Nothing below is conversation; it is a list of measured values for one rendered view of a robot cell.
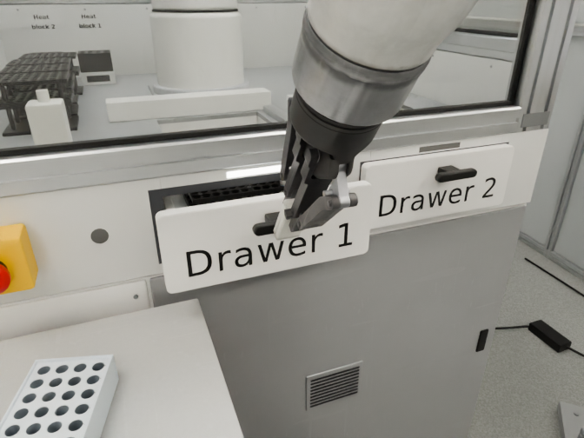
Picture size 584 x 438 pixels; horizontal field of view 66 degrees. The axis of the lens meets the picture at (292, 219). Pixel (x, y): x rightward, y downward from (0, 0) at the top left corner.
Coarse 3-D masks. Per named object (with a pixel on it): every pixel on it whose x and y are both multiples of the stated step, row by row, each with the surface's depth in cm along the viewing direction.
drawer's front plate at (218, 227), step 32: (352, 192) 61; (160, 224) 53; (192, 224) 55; (224, 224) 56; (352, 224) 64; (192, 256) 57; (224, 256) 58; (256, 256) 60; (288, 256) 62; (320, 256) 64; (192, 288) 58
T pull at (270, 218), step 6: (264, 216) 58; (270, 216) 57; (276, 216) 57; (264, 222) 55; (270, 222) 55; (252, 228) 55; (258, 228) 54; (264, 228) 54; (270, 228) 55; (258, 234) 54; (264, 234) 55
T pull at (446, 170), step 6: (438, 168) 73; (444, 168) 72; (450, 168) 72; (456, 168) 72; (438, 174) 70; (444, 174) 70; (450, 174) 70; (456, 174) 71; (462, 174) 71; (468, 174) 71; (474, 174) 72; (438, 180) 70; (444, 180) 70; (450, 180) 71
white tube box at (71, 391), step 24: (48, 360) 50; (72, 360) 50; (96, 360) 50; (24, 384) 47; (48, 384) 47; (72, 384) 49; (96, 384) 47; (24, 408) 45; (48, 408) 45; (72, 408) 45; (96, 408) 45; (0, 432) 42; (24, 432) 42; (48, 432) 42; (72, 432) 42; (96, 432) 45
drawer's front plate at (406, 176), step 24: (504, 144) 78; (384, 168) 70; (408, 168) 71; (432, 168) 73; (480, 168) 77; (504, 168) 79; (384, 192) 71; (408, 192) 73; (432, 192) 75; (456, 192) 77; (480, 192) 79; (504, 192) 81; (384, 216) 74; (408, 216) 75; (432, 216) 77
